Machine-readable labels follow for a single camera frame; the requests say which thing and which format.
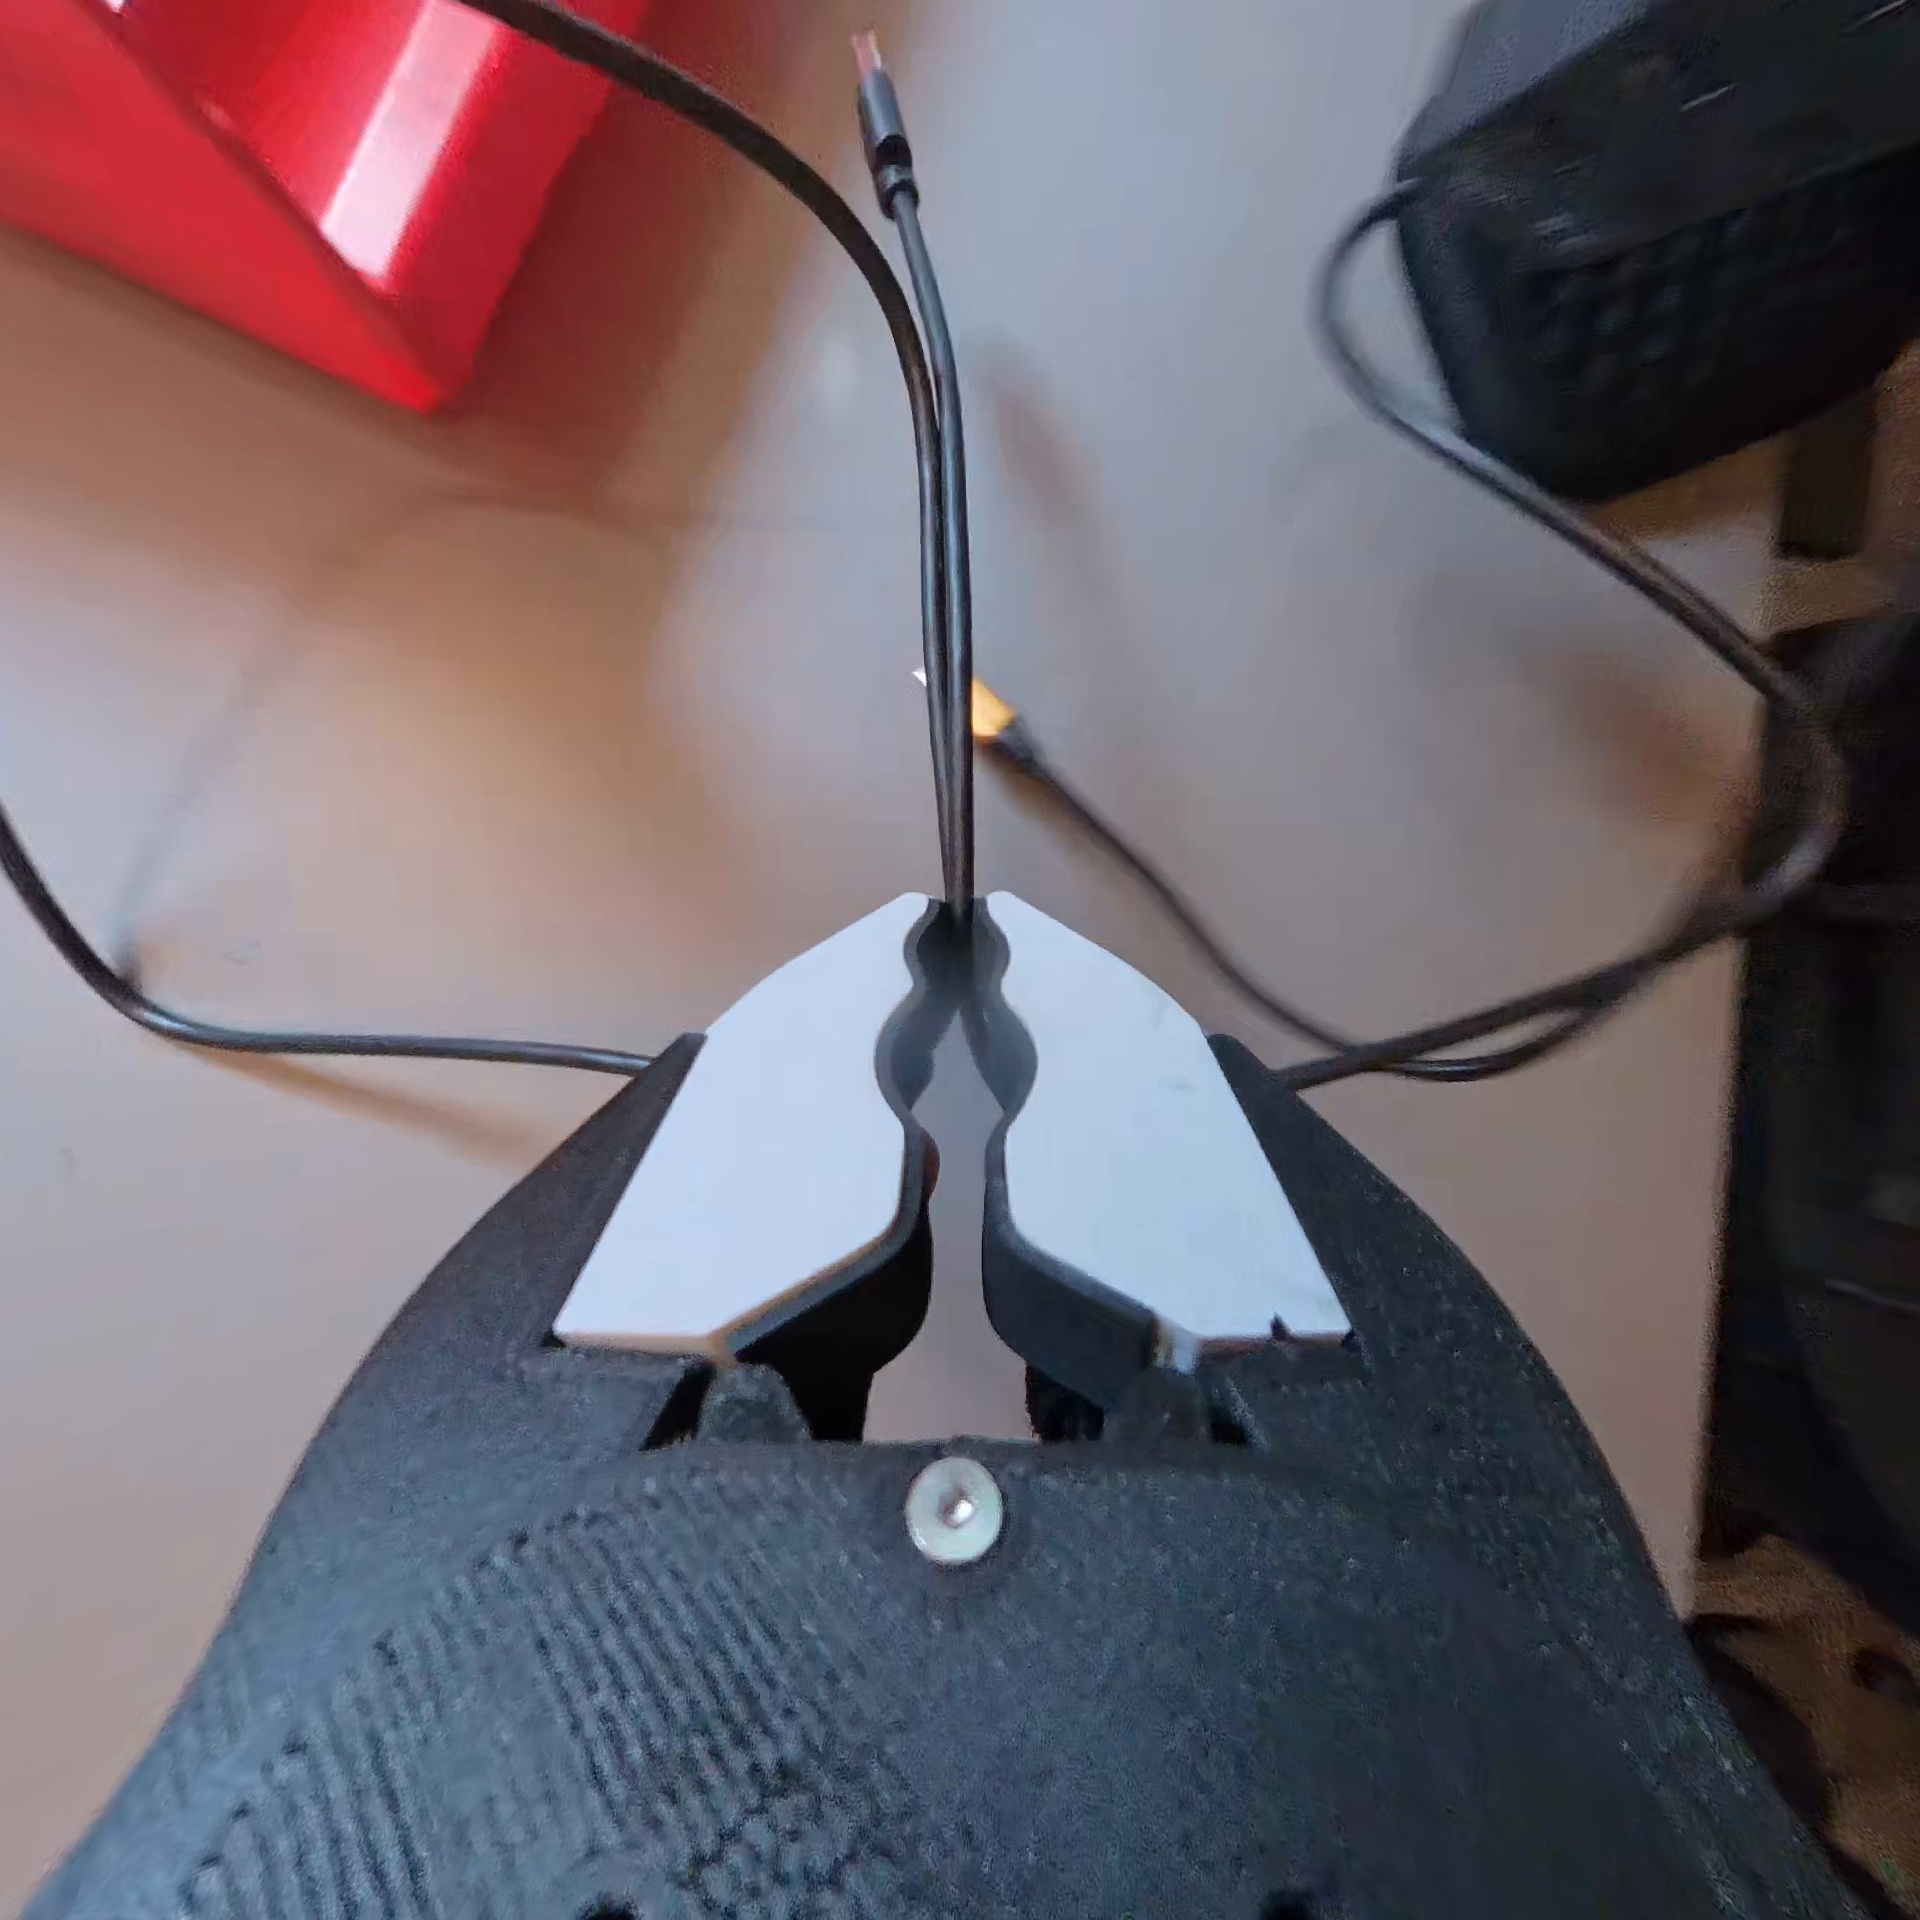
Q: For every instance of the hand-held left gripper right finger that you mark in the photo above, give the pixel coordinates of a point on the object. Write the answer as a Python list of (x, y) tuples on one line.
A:
[(1171, 1184)]

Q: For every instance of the black textured rounded object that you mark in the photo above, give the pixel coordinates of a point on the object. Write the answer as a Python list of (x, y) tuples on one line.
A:
[(1650, 269)]

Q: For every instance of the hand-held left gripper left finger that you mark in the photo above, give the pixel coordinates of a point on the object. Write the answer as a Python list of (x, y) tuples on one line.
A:
[(749, 1184)]

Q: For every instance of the red plastic bin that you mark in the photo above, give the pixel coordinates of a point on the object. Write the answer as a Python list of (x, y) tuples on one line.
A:
[(225, 180)]

